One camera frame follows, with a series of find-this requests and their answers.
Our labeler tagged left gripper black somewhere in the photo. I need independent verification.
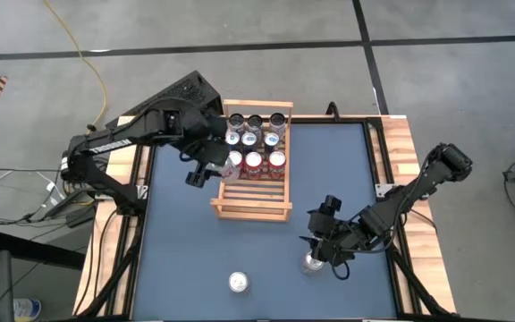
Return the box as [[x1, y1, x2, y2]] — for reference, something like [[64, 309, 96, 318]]
[[179, 133, 241, 189]]

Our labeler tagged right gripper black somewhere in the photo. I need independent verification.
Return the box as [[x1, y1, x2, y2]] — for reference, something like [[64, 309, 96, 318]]
[[299, 194, 362, 270]]

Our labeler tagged silver Diet Coke can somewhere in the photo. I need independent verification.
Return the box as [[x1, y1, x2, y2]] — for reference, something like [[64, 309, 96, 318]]
[[228, 271, 250, 294], [300, 250, 325, 276], [220, 163, 242, 186]]

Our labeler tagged red Fanta can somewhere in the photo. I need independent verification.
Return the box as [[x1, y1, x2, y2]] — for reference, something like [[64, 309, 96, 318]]
[[267, 150, 288, 180], [228, 150, 244, 171]]

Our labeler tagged blue silver Red Bull can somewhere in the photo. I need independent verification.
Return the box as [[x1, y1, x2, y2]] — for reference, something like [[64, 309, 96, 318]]
[[224, 131, 241, 151]]

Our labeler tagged red soda can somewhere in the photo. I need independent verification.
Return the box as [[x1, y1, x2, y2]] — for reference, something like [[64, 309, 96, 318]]
[[244, 151, 264, 181]]

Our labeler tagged Red Bull Sugarfree can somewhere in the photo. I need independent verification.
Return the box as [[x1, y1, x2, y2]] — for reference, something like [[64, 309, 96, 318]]
[[263, 131, 281, 156], [241, 131, 258, 156]]

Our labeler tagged white Celsius can black lid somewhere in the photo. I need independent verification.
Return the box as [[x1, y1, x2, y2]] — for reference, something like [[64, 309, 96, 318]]
[[269, 111, 287, 135], [247, 114, 264, 134], [229, 112, 245, 134]]

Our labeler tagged wooden slatted shelf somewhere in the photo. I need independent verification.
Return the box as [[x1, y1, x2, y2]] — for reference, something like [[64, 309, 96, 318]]
[[209, 98, 294, 224]]

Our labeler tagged blue-grey table mat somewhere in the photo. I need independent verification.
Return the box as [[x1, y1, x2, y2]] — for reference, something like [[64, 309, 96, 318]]
[[131, 121, 400, 321]]

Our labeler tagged black table clamp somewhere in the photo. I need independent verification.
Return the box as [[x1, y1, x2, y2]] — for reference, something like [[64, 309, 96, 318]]
[[325, 101, 342, 123]]

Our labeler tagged black floor bar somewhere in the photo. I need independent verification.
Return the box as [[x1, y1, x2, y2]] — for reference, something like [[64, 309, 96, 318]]
[[0, 228, 87, 272]]

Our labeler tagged white blue floor bottle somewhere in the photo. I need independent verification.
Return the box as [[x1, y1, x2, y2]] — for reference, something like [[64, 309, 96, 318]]
[[13, 298, 43, 321]]

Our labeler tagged yellow floor cable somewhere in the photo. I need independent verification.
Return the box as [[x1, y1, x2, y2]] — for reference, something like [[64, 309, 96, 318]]
[[42, 0, 109, 207]]

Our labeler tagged white floor cable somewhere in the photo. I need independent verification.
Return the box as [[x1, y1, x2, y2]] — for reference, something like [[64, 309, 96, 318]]
[[0, 169, 64, 208]]

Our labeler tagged black floor cable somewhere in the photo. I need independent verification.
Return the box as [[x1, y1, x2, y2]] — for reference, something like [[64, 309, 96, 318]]
[[0, 196, 69, 226]]

